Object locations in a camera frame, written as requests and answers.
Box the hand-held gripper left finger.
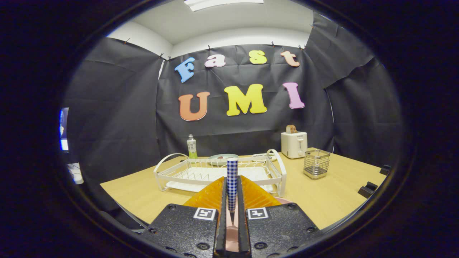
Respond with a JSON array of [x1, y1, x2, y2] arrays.
[[142, 176, 228, 258]]

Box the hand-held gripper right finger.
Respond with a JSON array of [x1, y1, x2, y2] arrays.
[[237, 175, 323, 258]]

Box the pink plate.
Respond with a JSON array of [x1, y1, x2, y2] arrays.
[[225, 196, 292, 252]]

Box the blue checked handle spoon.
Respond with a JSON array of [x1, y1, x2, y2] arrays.
[[226, 158, 239, 226]]

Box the white wire dish rack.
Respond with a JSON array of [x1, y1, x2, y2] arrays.
[[153, 149, 287, 198]]

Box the metal wire basket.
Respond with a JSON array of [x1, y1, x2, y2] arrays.
[[303, 149, 331, 180]]

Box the pale green plate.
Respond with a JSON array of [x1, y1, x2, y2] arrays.
[[207, 154, 239, 166]]

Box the green squeeze bottle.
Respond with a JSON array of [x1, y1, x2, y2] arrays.
[[186, 134, 198, 159]]

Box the black backdrop cloth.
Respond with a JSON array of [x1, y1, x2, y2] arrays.
[[61, 13, 402, 215]]

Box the cream toaster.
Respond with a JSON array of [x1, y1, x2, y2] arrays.
[[281, 131, 308, 159]]

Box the white device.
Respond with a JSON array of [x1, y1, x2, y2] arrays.
[[68, 163, 84, 185]]

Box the lit screen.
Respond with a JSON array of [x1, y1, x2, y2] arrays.
[[59, 107, 70, 151]]

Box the ceiling light panel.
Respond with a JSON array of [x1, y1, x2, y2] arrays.
[[184, 0, 264, 11]]

